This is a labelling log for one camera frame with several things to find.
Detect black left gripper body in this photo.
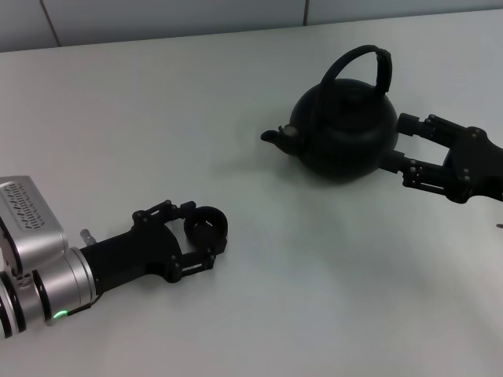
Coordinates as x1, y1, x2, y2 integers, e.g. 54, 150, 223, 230
80, 210, 185, 295

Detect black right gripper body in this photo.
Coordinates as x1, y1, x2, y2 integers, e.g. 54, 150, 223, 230
443, 126, 503, 204

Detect small dark teacup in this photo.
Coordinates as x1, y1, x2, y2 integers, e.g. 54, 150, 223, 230
182, 206, 229, 251

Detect black round teapot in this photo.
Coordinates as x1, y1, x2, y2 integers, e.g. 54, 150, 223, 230
259, 44, 400, 185

